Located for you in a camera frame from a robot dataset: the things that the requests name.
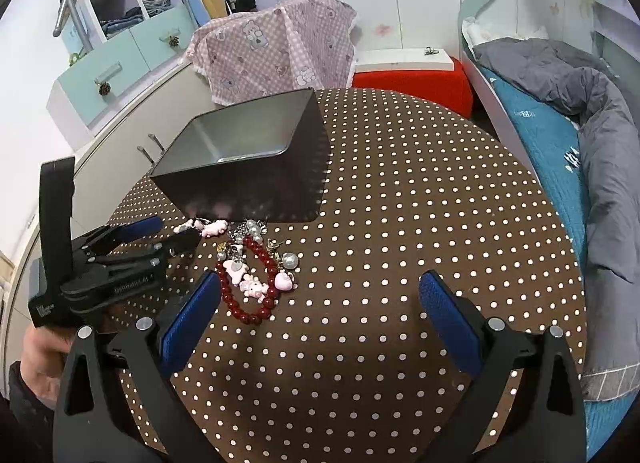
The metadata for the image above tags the beige low cabinet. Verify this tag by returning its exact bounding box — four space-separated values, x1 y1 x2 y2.
1 65 216 372

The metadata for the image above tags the blue patterned bed sheet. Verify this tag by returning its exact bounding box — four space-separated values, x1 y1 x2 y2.
479 64 622 459

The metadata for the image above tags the mint drawer shelf unit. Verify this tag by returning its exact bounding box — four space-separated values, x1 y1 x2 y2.
47 0 195 150

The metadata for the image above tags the red storage box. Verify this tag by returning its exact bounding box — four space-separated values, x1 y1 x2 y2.
352 59 474 118

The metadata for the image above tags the green plant decoration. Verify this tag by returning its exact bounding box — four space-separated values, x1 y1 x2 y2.
68 51 85 67

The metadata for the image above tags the person's left hand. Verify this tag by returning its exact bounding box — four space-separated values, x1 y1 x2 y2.
20 325 75 409

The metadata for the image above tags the teal bunk bed frame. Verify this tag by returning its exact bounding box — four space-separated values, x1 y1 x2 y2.
458 0 639 164

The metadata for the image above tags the dark red bead bracelet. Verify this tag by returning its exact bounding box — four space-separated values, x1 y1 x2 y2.
214 235 282 326

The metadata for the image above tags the dark metal jewelry box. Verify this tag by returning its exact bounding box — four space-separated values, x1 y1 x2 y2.
150 88 331 222

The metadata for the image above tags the pearl charm chain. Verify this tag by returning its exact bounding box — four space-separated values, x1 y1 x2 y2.
226 218 302 271

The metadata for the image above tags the pink bear patterned cloth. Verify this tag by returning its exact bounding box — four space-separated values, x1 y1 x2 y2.
186 0 357 105

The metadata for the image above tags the grey duvet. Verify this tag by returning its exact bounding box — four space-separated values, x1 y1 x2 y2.
473 37 639 401

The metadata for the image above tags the brown polka dot tablecloth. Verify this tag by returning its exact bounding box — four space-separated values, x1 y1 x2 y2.
106 87 587 463

